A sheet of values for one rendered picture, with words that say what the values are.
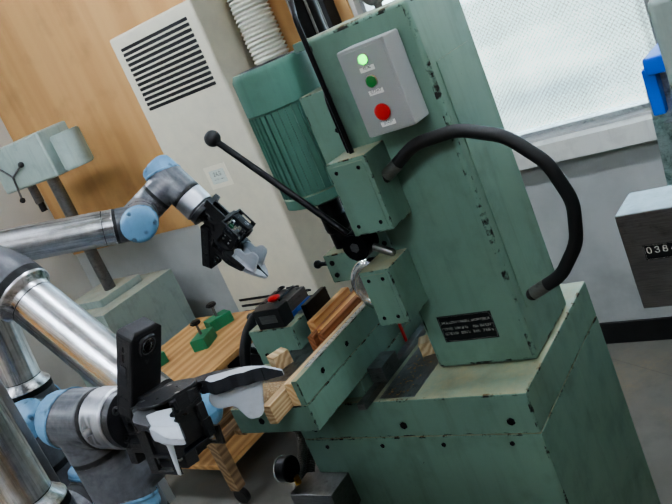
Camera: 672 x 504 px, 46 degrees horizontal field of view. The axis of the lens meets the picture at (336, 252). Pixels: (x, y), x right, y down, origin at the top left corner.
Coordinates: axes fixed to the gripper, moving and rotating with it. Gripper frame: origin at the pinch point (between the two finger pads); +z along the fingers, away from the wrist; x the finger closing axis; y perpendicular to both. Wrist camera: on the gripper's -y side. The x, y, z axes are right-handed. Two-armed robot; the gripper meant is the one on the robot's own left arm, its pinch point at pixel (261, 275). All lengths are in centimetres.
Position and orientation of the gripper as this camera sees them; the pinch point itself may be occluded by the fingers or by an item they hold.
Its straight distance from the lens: 181.0
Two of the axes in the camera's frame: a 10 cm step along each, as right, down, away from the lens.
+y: 4.9, -5.8, -6.5
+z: 7.3, 6.8, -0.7
